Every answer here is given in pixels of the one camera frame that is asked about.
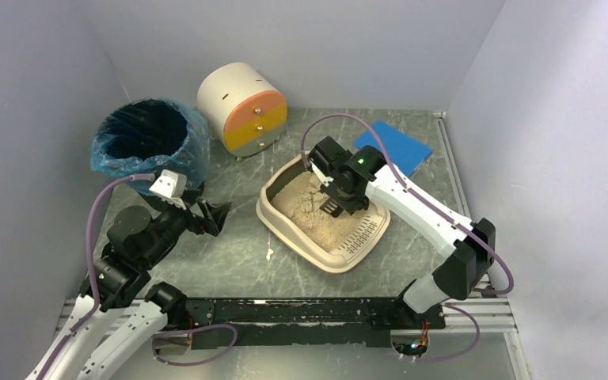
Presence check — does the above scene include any black litter scoop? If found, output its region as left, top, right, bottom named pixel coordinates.
left=319, top=197, right=344, bottom=218

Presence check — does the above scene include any black bin with blue bag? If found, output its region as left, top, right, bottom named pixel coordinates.
left=89, top=98, right=211, bottom=190

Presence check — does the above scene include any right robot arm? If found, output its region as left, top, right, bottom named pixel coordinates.
left=302, top=137, right=495, bottom=314

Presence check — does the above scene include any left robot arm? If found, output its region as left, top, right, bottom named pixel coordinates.
left=29, top=198, right=232, bottom=379

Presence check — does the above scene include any sand litter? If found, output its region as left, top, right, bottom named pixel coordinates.
left=271, top=172, right=367, bottom=251

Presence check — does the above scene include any beige litter box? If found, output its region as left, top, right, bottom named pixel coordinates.
left=256, top=157, right=391, bottom=274

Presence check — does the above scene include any blue flat pad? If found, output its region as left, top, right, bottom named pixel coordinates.
left=352, top=120, right=432, bottom=179

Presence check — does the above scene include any cylindrical mini drawer cabinet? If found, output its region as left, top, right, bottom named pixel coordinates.
left=196, top=62, right=288, bottom=160

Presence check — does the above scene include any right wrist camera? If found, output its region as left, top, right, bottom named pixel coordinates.
left=310, top=161, right=334, bottom=187

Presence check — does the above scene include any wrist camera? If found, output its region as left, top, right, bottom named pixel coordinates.
left=310, top=161, right=334, bottom=187
left=149, top=169, right=188, bottom=210

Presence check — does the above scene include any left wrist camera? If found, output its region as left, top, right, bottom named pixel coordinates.
left=149, top=169, right=188, bottom=210

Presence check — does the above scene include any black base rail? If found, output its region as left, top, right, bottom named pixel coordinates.
left=165, top=297, right=446, bottom=349

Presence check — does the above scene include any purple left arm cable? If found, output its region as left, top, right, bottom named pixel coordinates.
left=36, top=173, right=156, bottom=380

